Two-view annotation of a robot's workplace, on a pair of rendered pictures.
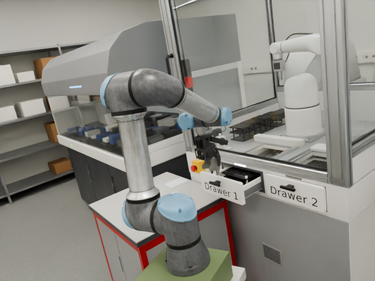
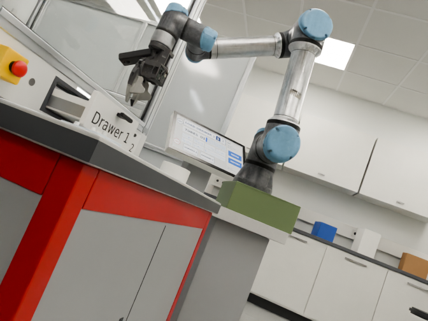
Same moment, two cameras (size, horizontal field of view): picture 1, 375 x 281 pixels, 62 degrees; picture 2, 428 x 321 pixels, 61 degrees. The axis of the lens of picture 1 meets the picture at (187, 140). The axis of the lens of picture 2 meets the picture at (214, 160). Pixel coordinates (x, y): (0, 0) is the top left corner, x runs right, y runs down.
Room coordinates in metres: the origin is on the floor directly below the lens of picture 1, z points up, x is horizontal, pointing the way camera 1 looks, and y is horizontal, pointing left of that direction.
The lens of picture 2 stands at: (1.88, 0.99, 0.73)
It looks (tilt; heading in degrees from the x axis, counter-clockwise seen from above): 7 degrees up; 231
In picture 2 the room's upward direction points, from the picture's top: 22 degrees clockwise
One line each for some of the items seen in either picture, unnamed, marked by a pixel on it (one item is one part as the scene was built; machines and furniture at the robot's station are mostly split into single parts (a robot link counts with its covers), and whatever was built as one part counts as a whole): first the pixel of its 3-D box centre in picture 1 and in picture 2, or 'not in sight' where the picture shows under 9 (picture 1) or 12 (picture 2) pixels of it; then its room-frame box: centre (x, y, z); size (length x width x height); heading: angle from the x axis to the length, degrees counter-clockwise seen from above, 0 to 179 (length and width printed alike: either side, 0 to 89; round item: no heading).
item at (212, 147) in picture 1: (206, 146); (154, 64); (1.38, -0.08, 1.10); 0.09 x 0.08 x 0.12; 125
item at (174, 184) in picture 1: (176, 183); not in sight; (1.81, 0.12, 0.77); 0.13 x 0.09 x 0.02; 121
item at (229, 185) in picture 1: (221, 187); (112, 123); (1.41, -0.12, 0.87); 0.29 x 0.02 x 0.11; 35
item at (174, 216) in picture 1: (177, 217); (267, 148); (0.91, 0.08, 1.03); 0.13 x 0.12 x 0.14; 57
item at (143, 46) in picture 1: (140, 128); not in sight; (3.11, 0.45, 0.89); 1.86 x 1.21 x 1.78; 35
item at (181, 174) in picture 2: not in sight; (173, 174); (1.39, 0.28, 0.78); 0.07 x 0.07 x 0.04
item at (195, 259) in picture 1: (185, 248); (255, 177); (0.90, 0.07, 0.91); 0.15 x 0.15 x 0.10
